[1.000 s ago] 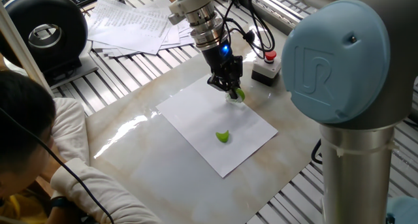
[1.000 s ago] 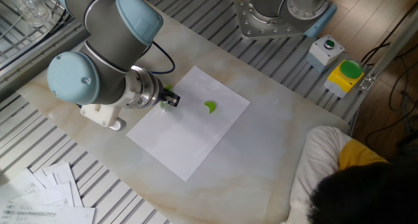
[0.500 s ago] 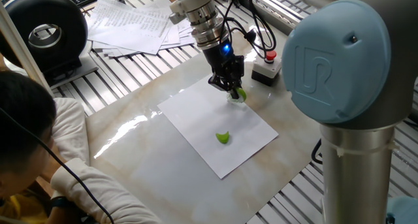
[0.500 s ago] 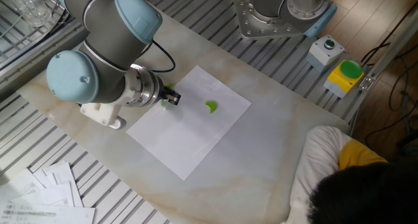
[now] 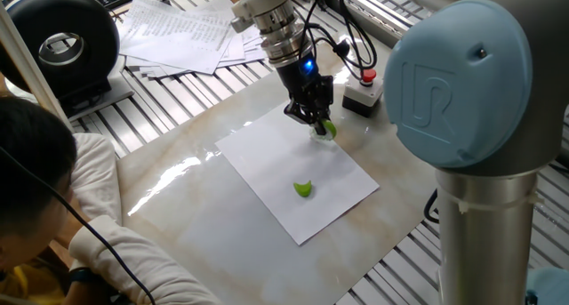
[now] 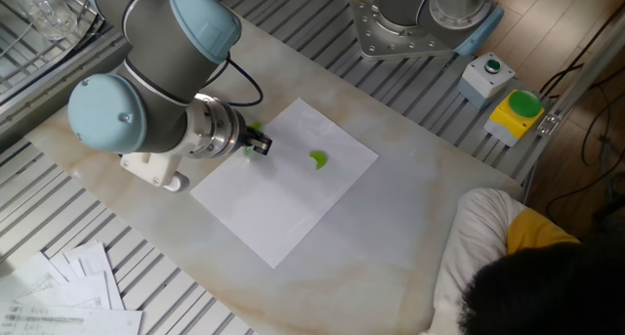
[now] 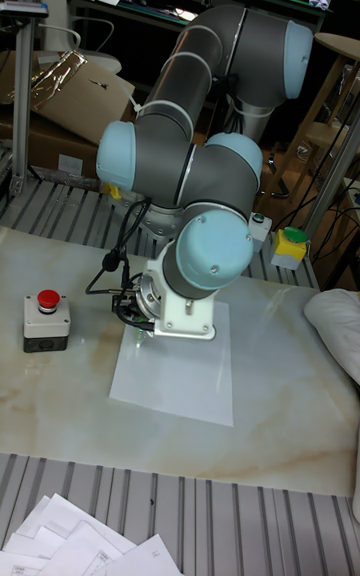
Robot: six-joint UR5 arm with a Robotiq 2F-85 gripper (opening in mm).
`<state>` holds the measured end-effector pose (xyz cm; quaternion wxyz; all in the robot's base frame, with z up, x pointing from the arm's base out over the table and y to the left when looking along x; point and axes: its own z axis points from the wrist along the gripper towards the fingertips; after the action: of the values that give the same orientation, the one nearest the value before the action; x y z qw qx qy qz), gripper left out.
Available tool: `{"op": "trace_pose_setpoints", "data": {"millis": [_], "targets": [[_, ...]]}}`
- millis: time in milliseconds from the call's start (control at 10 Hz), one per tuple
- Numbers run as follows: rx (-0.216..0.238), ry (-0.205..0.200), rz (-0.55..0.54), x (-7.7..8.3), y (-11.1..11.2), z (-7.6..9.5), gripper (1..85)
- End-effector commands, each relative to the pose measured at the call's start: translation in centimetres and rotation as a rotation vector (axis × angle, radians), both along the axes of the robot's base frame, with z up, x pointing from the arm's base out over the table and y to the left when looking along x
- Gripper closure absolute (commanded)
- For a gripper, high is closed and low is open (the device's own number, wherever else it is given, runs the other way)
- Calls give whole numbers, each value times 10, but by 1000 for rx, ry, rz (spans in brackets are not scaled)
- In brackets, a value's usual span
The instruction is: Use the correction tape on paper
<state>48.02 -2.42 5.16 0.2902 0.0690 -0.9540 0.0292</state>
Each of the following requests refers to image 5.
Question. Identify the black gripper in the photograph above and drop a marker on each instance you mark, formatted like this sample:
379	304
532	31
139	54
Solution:
306	89

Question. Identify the green clear correction tape dispenser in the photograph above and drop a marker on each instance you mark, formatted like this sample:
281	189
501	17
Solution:
329	129

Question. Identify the white paper sheet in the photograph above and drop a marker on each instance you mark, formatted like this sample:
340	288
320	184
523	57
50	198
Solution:
275	162

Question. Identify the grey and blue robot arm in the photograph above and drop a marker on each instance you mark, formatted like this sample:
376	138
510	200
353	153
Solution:
462	82

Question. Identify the left forearm white sleeve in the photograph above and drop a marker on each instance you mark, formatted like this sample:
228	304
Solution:
95	176

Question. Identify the right forearm white sleeve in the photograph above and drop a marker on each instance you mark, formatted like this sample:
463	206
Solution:
133	265

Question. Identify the red emergency stop button box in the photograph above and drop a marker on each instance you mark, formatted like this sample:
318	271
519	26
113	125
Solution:
362	96

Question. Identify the green plastic cap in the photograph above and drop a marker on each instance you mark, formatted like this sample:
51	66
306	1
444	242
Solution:
303	189

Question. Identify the pile of printed papers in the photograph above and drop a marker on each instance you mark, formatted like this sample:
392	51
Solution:
178	34

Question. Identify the black wristwatch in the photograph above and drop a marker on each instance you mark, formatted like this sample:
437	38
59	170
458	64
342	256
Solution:
81	275

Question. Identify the person's head black hair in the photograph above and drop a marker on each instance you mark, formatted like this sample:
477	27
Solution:
26	171

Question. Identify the yellow shirt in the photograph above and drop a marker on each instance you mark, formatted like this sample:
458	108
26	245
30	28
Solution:
26	283

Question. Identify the aluminium frame beam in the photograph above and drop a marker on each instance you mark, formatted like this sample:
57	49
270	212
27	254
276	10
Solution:
31	74

